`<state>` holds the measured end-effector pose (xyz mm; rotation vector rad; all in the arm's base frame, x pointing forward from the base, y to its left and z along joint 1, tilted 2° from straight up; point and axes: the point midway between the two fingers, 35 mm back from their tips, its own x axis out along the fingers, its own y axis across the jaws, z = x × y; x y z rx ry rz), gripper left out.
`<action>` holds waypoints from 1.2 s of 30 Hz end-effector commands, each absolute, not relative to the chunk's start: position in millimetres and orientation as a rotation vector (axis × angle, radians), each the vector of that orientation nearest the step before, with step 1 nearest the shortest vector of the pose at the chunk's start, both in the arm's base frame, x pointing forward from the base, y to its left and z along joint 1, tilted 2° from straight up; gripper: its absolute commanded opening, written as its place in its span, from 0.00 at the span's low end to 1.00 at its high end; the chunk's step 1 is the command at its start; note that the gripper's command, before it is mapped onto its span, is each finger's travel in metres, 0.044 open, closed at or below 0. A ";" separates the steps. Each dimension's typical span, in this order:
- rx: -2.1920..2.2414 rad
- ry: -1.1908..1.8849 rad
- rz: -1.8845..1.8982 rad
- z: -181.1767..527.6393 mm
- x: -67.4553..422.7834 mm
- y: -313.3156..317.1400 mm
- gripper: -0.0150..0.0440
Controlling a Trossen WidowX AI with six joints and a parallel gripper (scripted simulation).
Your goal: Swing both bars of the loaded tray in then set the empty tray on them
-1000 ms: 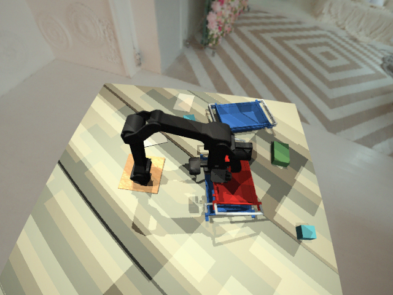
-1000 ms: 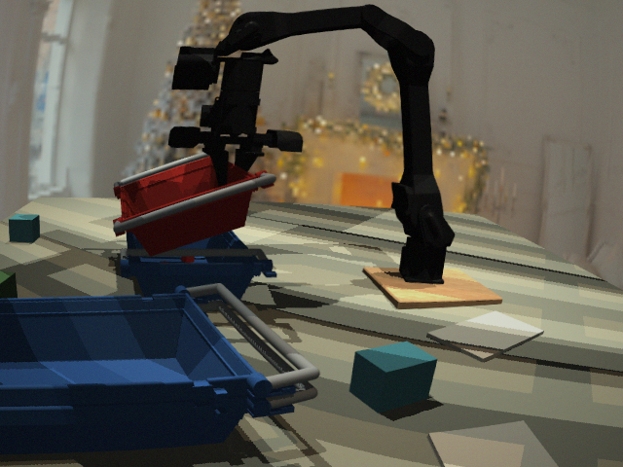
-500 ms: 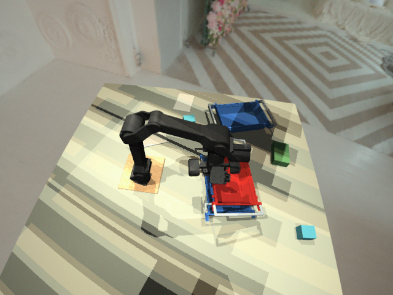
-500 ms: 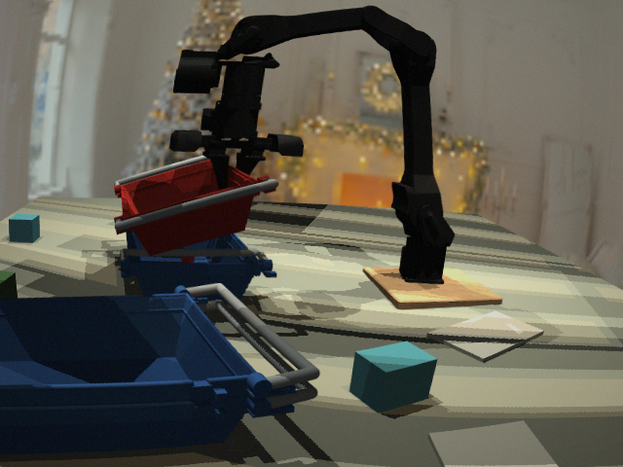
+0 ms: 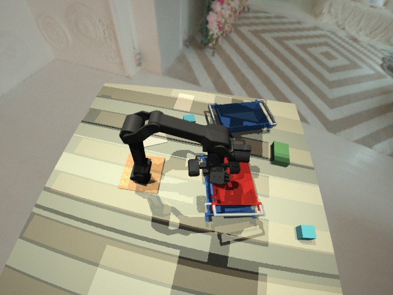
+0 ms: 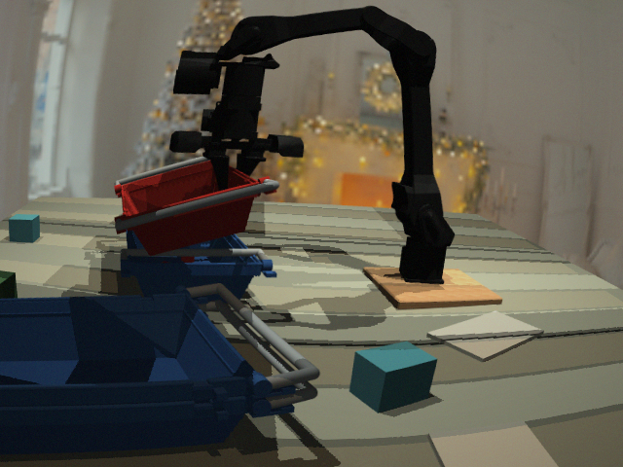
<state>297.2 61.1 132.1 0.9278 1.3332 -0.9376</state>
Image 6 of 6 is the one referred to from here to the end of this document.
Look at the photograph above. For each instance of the green block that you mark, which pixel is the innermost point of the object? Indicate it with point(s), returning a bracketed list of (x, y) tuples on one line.
[(8, 285)]

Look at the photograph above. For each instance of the teal cube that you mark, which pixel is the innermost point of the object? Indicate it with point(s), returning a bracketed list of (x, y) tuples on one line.
[(24, 228), (392, 376)]

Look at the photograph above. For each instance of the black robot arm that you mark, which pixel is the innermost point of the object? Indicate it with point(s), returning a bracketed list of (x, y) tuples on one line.
[(416, 199)]

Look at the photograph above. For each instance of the beige flat panel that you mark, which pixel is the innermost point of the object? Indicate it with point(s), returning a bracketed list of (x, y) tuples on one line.
[(501, 445), (486, 336)]

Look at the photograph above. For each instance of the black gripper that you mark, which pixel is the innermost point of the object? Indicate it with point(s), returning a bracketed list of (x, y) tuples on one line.
[(238, 119)]

